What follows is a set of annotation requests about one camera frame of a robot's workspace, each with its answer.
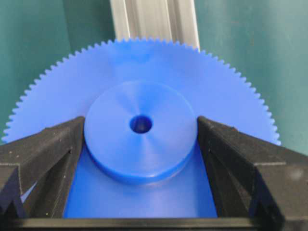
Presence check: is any large blue plastic gear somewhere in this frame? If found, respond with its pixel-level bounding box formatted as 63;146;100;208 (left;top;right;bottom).
3;40;280;218

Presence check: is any aluminium extrusion rail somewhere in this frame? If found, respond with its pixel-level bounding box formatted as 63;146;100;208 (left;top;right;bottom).
110;0;200;49

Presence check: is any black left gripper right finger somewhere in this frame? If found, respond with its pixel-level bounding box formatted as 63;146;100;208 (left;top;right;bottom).
197;116;308;231

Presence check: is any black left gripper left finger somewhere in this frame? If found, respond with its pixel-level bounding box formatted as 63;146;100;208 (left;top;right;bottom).
0;116;85;218

